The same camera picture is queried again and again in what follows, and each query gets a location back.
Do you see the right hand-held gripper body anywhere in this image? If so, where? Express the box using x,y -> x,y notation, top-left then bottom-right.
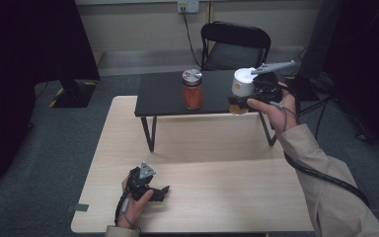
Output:
250,59 -> 297,105

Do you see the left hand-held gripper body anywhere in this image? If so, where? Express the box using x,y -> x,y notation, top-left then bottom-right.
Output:
126,160 -> 158,202

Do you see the white lid bottle orange powder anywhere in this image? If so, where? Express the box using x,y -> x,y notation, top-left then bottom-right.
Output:
228,66 -> 259,117

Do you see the silver lid jar red powder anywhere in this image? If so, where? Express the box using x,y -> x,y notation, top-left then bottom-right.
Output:
181,68 -> 203,111

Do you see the black shelf with metal legs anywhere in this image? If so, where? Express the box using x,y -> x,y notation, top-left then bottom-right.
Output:
133,67 -> 298,153

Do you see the person's left hand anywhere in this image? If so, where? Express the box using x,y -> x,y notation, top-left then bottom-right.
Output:
114,175 -> 155,230

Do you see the person's right hand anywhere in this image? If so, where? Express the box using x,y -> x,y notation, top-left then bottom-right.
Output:
246,81 -> 299,136

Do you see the black box on floor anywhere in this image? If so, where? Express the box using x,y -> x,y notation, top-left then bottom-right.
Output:
285,75 -> 321,103

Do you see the black folding chair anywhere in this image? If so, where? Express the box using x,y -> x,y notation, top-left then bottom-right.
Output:
199,21 -> 272,72

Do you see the grey tape patch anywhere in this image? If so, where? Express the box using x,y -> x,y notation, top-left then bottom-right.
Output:
65,202 -> 90,213

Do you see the dark grey panel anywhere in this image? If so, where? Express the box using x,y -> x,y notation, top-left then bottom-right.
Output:
297,0 -> 343,81

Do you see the dark curtain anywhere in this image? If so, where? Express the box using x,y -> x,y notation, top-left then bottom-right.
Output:
0,0 -> 101,191
322,0 -> 379,166

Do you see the black stand base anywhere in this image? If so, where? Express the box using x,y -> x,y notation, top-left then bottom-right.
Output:
48,78 -> 101,110

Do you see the left hand-held gripper cable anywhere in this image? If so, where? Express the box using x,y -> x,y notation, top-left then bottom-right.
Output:
114,189 -> 142,235

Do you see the hand-held gripper cable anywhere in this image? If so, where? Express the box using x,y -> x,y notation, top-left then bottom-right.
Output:
114,189 -> 142,235
269,100 -> 371,209

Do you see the black floor cable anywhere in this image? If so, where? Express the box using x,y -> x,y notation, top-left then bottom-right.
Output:
295,95 -> 335,141

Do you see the black cable from wall socket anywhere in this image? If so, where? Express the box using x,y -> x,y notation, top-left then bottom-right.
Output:
181,6 -> 204,69

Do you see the white wall socket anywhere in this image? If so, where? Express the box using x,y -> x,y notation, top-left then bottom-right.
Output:
177,0 -> 200,15

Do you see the right hand-held gripper cable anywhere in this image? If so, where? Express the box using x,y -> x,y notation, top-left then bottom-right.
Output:
269,100 -> 371,209

